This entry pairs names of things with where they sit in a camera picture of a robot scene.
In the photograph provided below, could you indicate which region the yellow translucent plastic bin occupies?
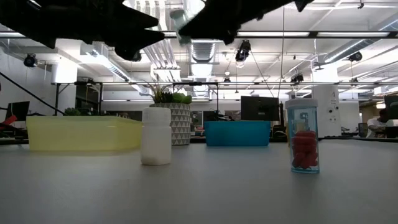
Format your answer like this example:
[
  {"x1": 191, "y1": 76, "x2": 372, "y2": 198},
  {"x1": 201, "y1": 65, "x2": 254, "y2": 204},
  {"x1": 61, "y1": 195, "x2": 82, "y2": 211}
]
[{"x1": 25, "y1": 115, "x2": 144, "y2": 152}]

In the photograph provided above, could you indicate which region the small green plant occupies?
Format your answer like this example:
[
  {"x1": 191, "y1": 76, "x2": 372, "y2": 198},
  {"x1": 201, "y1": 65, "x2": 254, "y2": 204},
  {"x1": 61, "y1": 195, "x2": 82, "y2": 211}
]
[{"x1": 63, "y1": 107, "x2": 82, "y2": 117}]

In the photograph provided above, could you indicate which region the black computer monitor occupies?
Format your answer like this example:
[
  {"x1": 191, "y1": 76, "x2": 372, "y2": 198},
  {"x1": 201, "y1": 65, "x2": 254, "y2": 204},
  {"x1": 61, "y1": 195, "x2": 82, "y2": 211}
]
[
  {"x1": 240, "y1": 95, "x2": 280, "y2": 122},
  {"x1": 5, "y1": 100, "x2": 30, "y2": 123},
  {"x1": 384, "y1": 95, "x2": 398, "y2": 139}
]

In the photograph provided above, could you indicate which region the clear teal pill bottle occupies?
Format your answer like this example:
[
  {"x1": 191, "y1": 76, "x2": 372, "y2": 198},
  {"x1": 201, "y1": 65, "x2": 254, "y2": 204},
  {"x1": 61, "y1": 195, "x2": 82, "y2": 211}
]
[{"x1": 170, "y1": 8, "x2": 193, "y2": 46}]

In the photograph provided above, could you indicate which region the silver ventilation duct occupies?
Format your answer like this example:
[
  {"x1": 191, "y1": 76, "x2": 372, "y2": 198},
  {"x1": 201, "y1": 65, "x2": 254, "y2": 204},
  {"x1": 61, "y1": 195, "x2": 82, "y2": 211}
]
[{"x1": 183, "y1": 0, "x2": 225, "y2": 97}]

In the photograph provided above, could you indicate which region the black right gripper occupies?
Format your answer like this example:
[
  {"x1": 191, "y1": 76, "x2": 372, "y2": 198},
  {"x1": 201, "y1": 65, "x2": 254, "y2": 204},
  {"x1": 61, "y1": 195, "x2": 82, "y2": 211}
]
[{"x1": 178, "y1": 0, "x2": 296, "y2": 45}]

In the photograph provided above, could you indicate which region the green artificial plant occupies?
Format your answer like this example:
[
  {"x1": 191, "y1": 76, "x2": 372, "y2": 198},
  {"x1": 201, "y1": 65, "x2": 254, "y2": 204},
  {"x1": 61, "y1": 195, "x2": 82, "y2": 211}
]
[{"x1": 145, "y1": 81, "x2": 193, "y2": 105}]

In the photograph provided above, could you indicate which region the red plastic clip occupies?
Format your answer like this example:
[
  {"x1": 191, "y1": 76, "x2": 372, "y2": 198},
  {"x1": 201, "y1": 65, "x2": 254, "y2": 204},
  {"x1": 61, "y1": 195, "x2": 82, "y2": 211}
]
[{"x1": 0, "y1": 114, "x2": 18, "y2": 130}]

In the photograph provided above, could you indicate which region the triangle-patterned grey plant pot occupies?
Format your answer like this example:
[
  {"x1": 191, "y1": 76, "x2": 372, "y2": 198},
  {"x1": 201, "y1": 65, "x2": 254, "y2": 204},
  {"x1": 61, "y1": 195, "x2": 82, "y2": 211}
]
[{"x1": 149, "y1": 103, "x2": 192, "y2": 146}]

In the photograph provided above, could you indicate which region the person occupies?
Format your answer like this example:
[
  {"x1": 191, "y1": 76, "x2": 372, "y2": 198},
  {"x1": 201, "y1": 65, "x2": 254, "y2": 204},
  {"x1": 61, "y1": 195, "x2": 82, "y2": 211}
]
[{"x1": 366, "y1": 108, "x2": 389, "y2": 139}]

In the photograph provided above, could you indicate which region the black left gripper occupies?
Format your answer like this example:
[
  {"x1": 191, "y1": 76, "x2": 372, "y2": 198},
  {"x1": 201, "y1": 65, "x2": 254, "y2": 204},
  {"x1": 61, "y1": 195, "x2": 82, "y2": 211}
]
[{"x1": 30, "y1": 0, "x2": 165, "y2": 62}]

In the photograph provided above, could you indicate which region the white building column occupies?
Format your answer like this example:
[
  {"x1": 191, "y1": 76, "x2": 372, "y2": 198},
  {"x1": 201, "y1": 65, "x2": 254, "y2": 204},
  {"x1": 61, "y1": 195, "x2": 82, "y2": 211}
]
[
  {"x1": 311, "y1": 65, "x2": 340, "y2": 138},
  {"x1": 51, "y1": 63, "x2": 78, "y2": 116}
]

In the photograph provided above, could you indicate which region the blue bottle with red pills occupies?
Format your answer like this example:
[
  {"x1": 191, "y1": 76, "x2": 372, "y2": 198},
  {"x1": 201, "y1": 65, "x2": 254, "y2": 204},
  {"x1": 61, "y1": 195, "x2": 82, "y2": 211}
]
[{"x1": 285, "y1": 98, "x2": 320, "y2": 174}]

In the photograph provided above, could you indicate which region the blue plastic bin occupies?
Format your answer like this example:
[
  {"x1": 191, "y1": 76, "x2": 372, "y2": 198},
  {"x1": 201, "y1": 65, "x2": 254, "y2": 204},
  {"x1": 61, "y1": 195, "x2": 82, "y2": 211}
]
[{"x1": 204, "y1": 120, "x2": 272, "y2": 147}]

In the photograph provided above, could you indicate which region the white opaque pill bottle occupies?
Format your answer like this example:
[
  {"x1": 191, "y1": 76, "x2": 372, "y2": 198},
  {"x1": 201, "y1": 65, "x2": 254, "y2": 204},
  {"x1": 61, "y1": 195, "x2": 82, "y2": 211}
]
[{"x1": 140, "y1": 106, "x2": 172, "y2": 166}]

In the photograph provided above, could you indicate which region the black background workstation frame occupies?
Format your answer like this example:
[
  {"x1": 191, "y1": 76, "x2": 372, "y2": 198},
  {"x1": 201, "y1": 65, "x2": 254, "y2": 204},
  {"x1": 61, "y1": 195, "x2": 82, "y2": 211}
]
[{"x1": 51, "y1": 81, "x2": 104, "y2": 116}]

